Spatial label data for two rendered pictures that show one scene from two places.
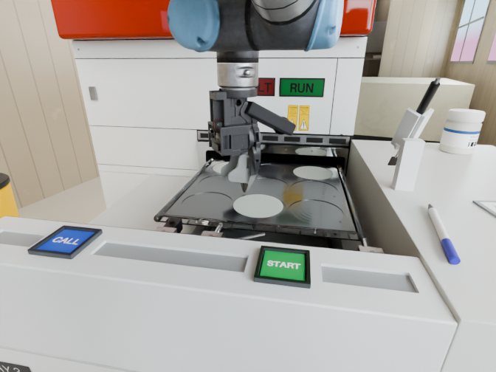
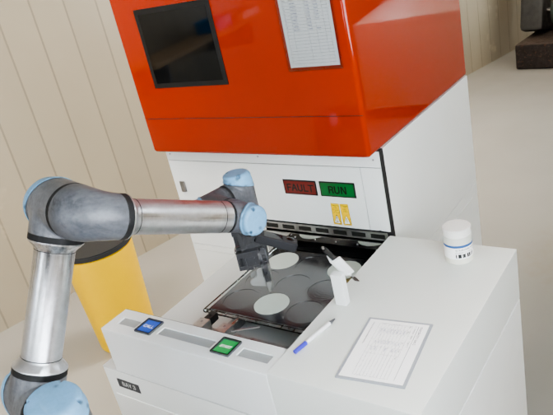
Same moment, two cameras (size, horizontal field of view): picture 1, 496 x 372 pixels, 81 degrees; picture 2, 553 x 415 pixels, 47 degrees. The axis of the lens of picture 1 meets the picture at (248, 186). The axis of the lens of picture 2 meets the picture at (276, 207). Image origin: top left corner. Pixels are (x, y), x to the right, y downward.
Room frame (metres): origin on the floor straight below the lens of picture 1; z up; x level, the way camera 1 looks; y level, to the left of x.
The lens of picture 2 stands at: (-0.74, -0.81, 1.81)
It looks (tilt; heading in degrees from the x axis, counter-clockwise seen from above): 23 degrees down; 29
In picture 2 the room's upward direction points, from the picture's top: 13 degrees counter-clockwise
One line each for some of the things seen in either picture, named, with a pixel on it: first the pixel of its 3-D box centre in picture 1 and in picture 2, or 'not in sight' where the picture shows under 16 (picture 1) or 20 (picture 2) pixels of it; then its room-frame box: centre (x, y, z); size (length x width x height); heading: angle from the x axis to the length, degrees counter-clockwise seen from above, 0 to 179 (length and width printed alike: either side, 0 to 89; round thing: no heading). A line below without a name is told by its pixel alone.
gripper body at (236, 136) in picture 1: (235, 122); (251, 244); (0.56, 0.03, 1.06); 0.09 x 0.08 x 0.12; 116
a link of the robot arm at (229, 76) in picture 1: (238, 77); not in sight; (0.56, 0.02, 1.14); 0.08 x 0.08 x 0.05
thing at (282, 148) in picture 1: (269, 159); (325, 249); (0.83, -0.06, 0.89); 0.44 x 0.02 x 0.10; 80
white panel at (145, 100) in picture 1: (211, 114); (273, 206); (0.87, 0.11, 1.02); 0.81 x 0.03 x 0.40; 80
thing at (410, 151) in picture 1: (407, 147); (341, 276); (0.47, -0.26, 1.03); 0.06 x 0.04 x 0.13; 170
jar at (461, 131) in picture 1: (460, 131); (457, 241); (0.68, -0.50, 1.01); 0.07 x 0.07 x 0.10
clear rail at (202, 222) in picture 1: (254, 226); (256, 321); (0.44, -0.01, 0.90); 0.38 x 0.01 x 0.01; 80
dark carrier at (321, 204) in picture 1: (266, 186); (293, 285); (0.62, -0.04, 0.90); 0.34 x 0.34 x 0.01; 80
